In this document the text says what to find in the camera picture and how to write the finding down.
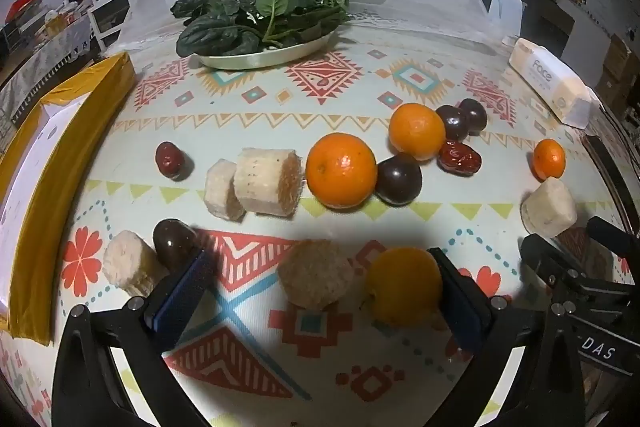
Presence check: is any yellow-taped white foam box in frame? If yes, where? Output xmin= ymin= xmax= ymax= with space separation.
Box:
xmin=0 ymin=52 xmax=137 ymax=348

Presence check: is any wrinkled red date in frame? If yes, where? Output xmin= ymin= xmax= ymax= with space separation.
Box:
xmin=438 ymin=139 xmax=482 ymax=178

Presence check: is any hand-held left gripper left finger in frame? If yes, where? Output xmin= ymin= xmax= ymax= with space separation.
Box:
xmin=51 ymin=248 xmax=217 ymax=427

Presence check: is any plate of spinach leaves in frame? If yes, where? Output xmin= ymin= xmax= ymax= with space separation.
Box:
xmin=170 ymin=0 xmax=351 ymax=58

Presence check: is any pale round plate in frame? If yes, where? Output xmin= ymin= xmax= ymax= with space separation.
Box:
xmin=192 ymin=29 xmax=336 ymax=70

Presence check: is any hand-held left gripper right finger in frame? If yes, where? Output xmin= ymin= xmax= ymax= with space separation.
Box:
xmin=429 ymin=248 xmax=587 ymax=427

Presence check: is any large orange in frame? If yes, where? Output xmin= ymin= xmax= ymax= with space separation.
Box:
xmin=305 ymin=132 xmax=378 ymax=210

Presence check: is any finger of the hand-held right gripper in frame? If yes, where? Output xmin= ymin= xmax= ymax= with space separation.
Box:
xmin=587 ymin=216 xmax=640 ymax=260
xmin=520 ymin=234 xmax=640 ymax=378

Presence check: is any smooth red date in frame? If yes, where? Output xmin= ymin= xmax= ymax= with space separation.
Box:
xmin=155 ymin=141 xmax=187 ymax=180

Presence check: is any medium orange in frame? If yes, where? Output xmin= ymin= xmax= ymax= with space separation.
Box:
xmin=365 ymin=247 xmax=445 ymax=328
xmin=388 ymin=103 xmax=447 ymax=161

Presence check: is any patterned tablecloth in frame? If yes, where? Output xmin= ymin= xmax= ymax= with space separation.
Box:
xmin=0 ymin=7 xmax=640 ymax=427

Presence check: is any side counter with fringed cloth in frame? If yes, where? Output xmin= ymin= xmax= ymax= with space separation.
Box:
xmin=0 ymin=7 xmax=96 ymax=128

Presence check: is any white tissue pack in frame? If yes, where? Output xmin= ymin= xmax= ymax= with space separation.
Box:
xmin=507 ymin=38 xmax=593 ymax=130

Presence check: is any thin banana piece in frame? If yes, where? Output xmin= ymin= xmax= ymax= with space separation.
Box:
xmin=204 ymin=158 xmax=246 ymax=222

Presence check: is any small orange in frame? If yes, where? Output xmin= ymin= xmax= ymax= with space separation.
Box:
xmin=531 ymin=138 xmax=567 ymax=182

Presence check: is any long banana piece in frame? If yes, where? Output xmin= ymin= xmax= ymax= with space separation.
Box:
xmin=234 ymin=147 xmax=305 ymax=219

